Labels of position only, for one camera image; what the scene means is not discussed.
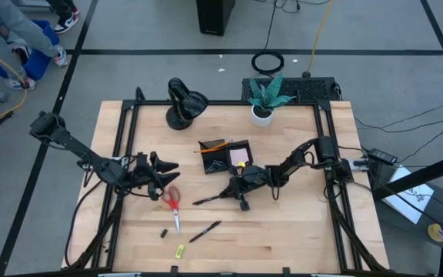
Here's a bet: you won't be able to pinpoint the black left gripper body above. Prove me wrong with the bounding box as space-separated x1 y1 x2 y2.
123 151 162 202

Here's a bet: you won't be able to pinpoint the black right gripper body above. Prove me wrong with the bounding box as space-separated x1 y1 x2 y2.
231 164 272 201

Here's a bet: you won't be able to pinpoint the pink sticky note pad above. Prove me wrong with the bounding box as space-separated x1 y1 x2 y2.
229 148 250 166

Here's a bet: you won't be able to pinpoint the black pen white lettering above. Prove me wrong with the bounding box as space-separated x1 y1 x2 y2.
188 220 222 244

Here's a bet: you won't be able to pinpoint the yellow pencil with eraser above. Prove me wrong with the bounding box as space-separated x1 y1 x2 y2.
193 141 231 154

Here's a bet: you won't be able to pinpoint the black mesh desk organizer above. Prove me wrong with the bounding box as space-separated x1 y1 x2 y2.
197 138 255 175

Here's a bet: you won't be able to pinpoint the snake plant in white pot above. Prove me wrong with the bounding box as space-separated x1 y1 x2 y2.
247 72 296 128

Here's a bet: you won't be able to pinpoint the black desk lamp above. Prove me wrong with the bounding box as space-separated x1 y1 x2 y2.
165 77 210 131

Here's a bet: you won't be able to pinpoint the black perforated computer case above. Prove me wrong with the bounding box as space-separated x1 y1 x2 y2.
241 76 340 103

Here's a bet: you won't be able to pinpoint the black power adapter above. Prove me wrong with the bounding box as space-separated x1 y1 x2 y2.
367 148 398 165

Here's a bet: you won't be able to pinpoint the black computer tower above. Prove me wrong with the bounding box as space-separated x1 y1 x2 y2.
195 0 237 37

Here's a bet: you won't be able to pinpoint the white paper sheet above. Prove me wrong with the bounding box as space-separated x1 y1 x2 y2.
381 165 435 225

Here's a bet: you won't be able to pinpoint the black aluminium beam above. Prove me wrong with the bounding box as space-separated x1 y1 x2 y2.
371 149 443 277

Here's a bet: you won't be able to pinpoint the person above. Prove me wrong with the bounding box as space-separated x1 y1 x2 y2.
0 0 68 92
46 0 80 35

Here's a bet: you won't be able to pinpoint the yellow round disc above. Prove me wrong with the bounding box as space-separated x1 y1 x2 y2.
427 222 443 243

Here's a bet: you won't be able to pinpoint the red handled scissors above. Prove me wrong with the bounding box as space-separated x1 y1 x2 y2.
161 185 182 235

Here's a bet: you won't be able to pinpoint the black metal table frame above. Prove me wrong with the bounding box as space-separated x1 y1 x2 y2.
65 86 390 277

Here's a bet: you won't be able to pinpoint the long black cable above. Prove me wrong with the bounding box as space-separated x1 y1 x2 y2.
251 0 285 76

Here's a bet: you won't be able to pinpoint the yellow floor cable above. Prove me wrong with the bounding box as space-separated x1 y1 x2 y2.
0 36 28 127

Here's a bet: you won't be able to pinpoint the long yellow cable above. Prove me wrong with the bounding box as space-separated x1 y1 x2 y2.
301 0 334 78

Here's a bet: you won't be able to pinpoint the thin black floor cable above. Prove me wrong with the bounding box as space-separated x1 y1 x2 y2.
354 98 443 134
398 113 443 165

